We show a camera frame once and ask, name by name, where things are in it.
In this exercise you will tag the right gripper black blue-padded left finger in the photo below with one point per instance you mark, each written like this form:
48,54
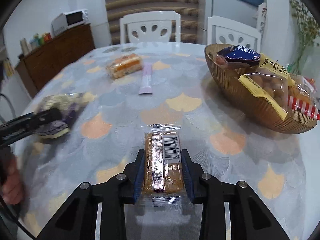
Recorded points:
77,216

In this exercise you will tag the clear cookie packet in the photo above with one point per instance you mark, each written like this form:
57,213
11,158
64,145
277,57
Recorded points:
302,89

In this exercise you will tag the patterned fan-print tablecloth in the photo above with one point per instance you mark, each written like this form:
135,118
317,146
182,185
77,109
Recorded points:
110,130

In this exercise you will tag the amber ribbed glass bowl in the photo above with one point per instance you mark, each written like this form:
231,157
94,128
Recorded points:
258,110

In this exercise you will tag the white microwave oven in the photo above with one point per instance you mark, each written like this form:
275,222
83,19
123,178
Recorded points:
68,20

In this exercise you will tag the striped brown window blind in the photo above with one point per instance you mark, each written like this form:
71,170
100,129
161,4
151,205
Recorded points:
188,10

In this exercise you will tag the purple snack packet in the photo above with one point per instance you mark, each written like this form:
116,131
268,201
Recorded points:
66,107

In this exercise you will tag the white refrigerator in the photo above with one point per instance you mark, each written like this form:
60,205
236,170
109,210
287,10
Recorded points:
231,9

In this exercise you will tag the white dining chair far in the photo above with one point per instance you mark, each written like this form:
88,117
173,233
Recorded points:
222,30

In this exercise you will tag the white dining chair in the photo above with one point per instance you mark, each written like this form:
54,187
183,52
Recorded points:
153,26
222,30

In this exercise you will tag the blue snack bag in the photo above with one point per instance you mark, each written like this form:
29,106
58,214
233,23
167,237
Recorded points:
239,54

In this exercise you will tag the red white striped packet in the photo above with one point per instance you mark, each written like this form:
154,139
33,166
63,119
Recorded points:
303,107

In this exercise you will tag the brown wafer snack bar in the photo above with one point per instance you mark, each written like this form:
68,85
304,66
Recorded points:
163,183

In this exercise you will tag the orange layered cake pack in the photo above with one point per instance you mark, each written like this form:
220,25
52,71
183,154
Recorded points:
124,65

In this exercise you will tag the white dining chair near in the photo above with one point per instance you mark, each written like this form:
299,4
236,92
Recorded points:
153,26

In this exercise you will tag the lilac stick sachet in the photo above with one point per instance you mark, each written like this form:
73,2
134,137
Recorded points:
146,82

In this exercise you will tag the yellow snack packet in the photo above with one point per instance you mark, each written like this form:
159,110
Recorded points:
270,81

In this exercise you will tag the glass vase with flowers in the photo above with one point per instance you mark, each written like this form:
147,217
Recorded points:
307,31

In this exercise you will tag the dark wooden cabinet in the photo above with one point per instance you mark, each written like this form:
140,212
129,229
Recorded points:
44,63

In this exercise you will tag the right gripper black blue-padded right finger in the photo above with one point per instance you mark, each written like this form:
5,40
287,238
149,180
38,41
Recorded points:
250,217

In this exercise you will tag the person's left hand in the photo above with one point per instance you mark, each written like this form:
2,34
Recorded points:
12,189

